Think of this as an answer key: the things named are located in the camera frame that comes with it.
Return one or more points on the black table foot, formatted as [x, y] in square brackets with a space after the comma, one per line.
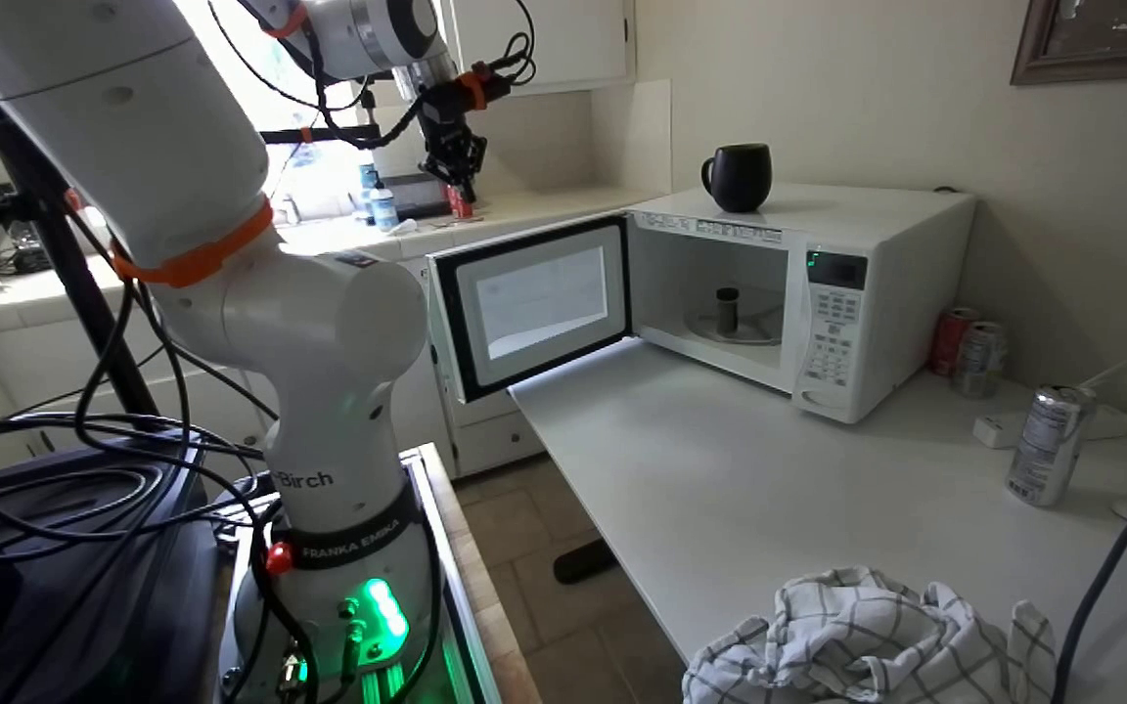
[583, 562]

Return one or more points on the black equipment box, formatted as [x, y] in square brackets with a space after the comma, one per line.
[69, 626]

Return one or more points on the white checkered dish cloth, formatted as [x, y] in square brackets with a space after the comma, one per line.
[862, 641]

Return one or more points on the red emergency button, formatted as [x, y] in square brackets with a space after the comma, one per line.
[281, 562]

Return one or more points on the clear water bottle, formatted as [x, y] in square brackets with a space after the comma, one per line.
[379, 196]

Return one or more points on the red soda can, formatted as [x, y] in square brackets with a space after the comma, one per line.
[945, 343]

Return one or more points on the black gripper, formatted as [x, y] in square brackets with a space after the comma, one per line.
[457, 124]

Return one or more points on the wooden-edged robot cart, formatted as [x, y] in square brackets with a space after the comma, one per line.
[471, 572]

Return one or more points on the white wall cabinet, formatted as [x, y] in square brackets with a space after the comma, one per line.
[578, 41]

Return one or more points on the tall silver drink can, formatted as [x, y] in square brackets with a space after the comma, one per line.
[1045, 446]

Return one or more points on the dark countertop appliance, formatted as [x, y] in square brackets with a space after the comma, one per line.
[412, 196]

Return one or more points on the small dark jar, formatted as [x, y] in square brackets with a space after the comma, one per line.
[729, 313]

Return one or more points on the dark framed picture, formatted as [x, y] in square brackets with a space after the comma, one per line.
[1097, 41]

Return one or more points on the black tripod pole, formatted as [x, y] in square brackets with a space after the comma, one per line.
[69, 277]

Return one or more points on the white microwave oven body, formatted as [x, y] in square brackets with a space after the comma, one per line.
[877, 299]

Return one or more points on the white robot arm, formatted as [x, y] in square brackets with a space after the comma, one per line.
[290, 337]

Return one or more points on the black mug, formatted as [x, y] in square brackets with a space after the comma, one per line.
[736, 177]

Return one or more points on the white microwave door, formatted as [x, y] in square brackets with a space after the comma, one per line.
[538, 308]

